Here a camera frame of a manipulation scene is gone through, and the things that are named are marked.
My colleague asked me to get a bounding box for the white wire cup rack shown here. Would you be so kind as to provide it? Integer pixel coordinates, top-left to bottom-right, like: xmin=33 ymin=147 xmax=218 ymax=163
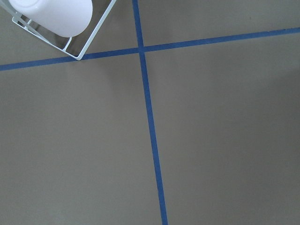
xmin=0 ymin=0 xmax=115 ymax=60

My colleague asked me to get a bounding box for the white cup on rack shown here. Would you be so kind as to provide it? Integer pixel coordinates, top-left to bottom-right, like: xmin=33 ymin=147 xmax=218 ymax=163
xmin=9 ymin=0 xmax=93 ymax=38

